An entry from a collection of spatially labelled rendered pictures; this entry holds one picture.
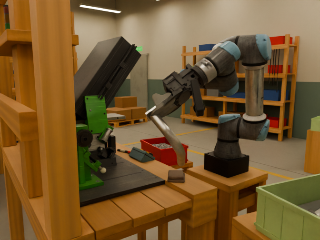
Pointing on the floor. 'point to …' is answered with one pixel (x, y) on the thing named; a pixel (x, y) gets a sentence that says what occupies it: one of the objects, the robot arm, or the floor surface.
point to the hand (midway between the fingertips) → (156, 116)
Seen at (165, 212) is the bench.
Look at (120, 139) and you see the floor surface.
